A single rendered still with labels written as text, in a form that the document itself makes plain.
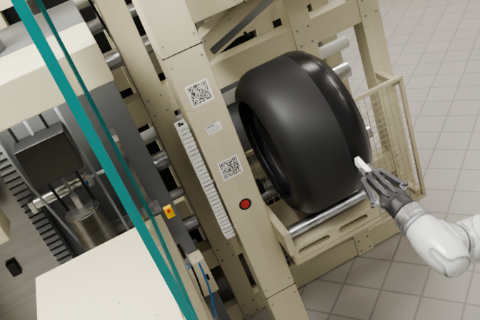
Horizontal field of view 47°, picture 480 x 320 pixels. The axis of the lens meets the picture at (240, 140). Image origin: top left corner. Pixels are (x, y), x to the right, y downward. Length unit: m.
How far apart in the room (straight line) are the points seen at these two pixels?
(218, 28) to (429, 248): 1.12
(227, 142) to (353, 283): 1.44
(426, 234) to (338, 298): 1.53
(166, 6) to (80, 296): 0.83
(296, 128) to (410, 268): 1.49
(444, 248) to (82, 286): 0.94
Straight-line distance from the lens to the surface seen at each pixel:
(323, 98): 1.76
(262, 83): 1.81
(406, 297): 2.91
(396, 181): 1.64
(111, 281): 1.55
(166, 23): 1.64
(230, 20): 2.12
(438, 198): 3.41
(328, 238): 2.05
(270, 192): 2.21
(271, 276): 2.16
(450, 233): 1.50
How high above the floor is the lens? 2.17
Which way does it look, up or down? 29 degrees down
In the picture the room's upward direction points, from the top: 21 degrees counter-clockwise
